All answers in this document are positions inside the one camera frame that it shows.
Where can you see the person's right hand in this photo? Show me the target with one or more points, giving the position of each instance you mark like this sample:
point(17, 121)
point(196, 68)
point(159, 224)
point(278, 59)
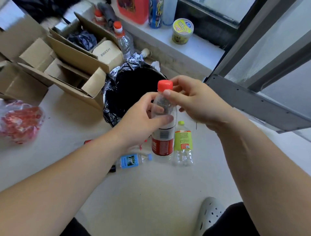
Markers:
point(201, 102)

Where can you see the person's left hand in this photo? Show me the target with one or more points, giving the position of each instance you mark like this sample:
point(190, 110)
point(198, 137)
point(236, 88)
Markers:
point(136, 126)

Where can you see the person's left thumb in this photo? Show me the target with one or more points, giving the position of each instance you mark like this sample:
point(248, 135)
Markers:
point(161, 121)

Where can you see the person's right thumb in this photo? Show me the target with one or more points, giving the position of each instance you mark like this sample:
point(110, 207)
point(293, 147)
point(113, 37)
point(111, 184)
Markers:
point(175, 97)

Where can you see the red bottle cap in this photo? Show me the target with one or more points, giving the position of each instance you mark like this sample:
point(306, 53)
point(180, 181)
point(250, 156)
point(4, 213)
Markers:
point(165, 85)

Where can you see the clear bottle with red label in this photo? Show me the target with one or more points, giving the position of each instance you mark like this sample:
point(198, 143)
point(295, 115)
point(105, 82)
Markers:
point(163, 143)

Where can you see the person's right forearm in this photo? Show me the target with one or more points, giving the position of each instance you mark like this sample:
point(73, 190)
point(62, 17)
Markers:
point(262, 175)

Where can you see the person's left forearm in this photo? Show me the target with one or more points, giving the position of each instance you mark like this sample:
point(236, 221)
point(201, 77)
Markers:
point(55, 184)

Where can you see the clear bottle with green label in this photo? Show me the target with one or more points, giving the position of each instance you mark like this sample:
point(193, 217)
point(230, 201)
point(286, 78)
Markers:
point(183, 143)

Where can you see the bin with black bag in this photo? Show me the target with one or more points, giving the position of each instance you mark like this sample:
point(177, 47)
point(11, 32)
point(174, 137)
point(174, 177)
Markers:
point(131, 90)

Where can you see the clear bottle with blue label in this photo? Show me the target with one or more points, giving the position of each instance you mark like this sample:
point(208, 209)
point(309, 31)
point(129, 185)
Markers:
point(130, 161)

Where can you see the white-capped bottle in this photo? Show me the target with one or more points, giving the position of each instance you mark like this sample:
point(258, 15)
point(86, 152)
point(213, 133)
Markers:
point(145, 52)

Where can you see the yellow-green lidded tub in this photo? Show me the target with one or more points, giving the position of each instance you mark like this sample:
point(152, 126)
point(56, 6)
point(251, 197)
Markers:
point(182, 31)

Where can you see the clear red-capped water bottle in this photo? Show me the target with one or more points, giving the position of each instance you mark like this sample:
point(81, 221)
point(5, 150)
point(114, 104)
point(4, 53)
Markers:
point(124, 42)

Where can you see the small printed cardboard box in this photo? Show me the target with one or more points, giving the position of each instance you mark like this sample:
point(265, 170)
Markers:
point(109, 53)

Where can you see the colourful printed can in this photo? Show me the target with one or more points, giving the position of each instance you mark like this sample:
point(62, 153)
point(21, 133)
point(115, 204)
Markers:
point(155, 14)

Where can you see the pale blue bottle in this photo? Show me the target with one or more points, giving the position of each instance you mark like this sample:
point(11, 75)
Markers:
point(169, 12)

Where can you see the red plastic jug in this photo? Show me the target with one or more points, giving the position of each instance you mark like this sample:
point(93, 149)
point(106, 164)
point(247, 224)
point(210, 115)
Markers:
point(133, 9)

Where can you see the grey clog shoe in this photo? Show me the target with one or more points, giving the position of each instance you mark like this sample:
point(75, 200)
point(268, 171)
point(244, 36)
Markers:
point(209, 216)

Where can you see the large open cardboard box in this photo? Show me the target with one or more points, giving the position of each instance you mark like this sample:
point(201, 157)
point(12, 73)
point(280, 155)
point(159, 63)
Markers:
point(73, 60)

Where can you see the crumpled black plastic bag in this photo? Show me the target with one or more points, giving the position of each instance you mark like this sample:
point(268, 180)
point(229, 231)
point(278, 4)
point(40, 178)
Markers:
point(82, 40)

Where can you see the small red-capped bottle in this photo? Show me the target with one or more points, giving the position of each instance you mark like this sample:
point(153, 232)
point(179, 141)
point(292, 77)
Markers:
point(99, 16)

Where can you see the person's black trousers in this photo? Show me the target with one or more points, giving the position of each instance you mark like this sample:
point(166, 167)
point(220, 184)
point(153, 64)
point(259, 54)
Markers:
point(233, 221)

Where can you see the red plastic bag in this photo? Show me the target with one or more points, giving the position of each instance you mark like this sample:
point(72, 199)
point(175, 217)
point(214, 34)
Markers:
point(20, 121)

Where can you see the flat brown cardboard box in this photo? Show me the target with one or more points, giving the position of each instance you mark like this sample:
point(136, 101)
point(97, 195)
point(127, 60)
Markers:
point(19, 82)

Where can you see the taped cardboard box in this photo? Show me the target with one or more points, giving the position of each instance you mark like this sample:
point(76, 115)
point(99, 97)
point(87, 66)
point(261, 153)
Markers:
point(19, 36)

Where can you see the grey window frame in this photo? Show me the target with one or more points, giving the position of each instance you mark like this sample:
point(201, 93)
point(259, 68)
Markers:
point(255, 102)

